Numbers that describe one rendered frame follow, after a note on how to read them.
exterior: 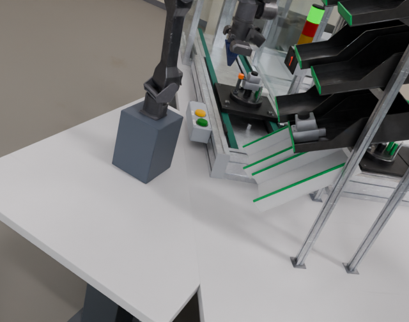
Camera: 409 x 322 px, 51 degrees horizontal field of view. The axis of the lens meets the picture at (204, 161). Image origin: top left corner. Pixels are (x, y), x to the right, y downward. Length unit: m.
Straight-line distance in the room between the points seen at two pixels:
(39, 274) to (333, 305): 1.41
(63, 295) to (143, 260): 1.04
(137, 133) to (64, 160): 0.25
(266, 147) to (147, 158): 0.38
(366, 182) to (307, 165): 0.46
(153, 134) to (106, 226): 0.29
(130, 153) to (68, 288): 0.97
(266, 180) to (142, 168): 0.38
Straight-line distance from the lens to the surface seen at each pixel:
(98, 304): 1.85
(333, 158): 1.23
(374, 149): 1.81
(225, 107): 1.71
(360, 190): 1.68
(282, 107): 1.28
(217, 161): 1.43
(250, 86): 1.79
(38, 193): 1.28
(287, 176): 1.25
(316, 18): 1.66
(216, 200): 1.37
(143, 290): 1.07
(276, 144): 1.38
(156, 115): 1.30
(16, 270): 2.22
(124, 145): 1.35
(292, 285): 1.22
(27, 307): 2.09
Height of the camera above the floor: 1.68
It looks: 32 degrees down
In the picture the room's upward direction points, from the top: 18 degrees clockwise
